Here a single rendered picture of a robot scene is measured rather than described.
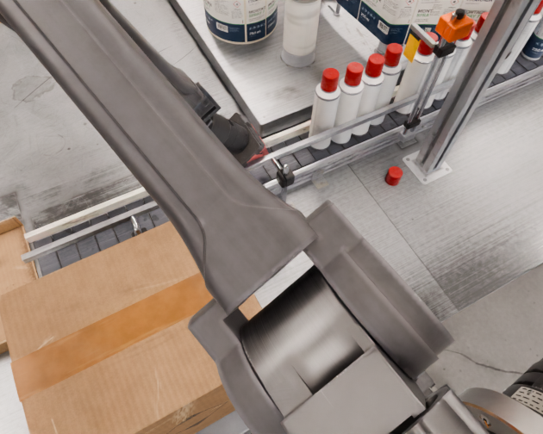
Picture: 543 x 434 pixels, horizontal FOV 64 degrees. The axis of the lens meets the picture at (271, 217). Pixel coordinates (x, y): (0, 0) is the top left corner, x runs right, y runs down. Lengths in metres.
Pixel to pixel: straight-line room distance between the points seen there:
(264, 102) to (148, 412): 0.78
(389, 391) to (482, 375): 1.68
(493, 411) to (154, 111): 0.44
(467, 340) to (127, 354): 1.50
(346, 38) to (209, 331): 1.15
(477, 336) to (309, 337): 1.72
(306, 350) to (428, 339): 0.06
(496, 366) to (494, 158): 0.95
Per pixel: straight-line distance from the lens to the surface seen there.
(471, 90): 0.92
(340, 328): 0.21
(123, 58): 0.26
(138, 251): 0.63
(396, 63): 0.98
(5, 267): 1.05
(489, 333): 1.94
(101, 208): 0.94
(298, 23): 1.13
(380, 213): 1.01
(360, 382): 0.20
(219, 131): 0.79
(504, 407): 0.53
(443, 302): 0.96
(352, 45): 1.30
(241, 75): 1.18
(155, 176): 0.24
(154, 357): 0.58
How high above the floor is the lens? 1.67
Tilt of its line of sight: 60 degrees down
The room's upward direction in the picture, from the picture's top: 2 degrees clockwise
